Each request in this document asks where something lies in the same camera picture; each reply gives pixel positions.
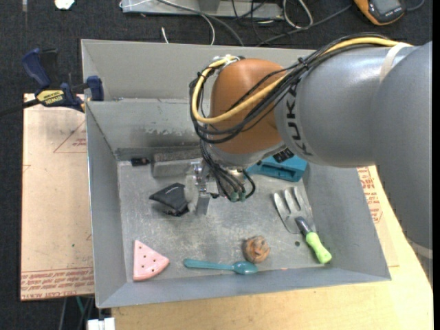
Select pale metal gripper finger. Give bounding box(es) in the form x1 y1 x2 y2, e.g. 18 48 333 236
185 176 199 213
196 194 211 217

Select black fabric pouch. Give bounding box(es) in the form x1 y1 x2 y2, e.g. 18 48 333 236
148 182 191 217

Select grey metal bin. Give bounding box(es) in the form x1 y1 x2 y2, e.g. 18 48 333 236
80 38 392 309

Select grey flat block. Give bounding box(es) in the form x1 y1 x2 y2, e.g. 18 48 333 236
151 151 204 179

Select teal plastic box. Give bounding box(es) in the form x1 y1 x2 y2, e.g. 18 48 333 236
245 155 308 183

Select brown round toy pumpkin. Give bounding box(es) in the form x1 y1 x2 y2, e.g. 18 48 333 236
241 235 272 264

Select teal plastic spoon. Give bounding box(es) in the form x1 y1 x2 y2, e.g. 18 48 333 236
183 258 259 276

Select pink watermelon slice toy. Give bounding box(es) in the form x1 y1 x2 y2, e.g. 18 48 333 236
133 239 171 282

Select brown cardboard board, red print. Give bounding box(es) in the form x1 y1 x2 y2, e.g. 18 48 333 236
20 93 400 302

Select metal garden fork, green handle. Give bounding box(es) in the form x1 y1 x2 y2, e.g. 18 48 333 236
273 186 333 265

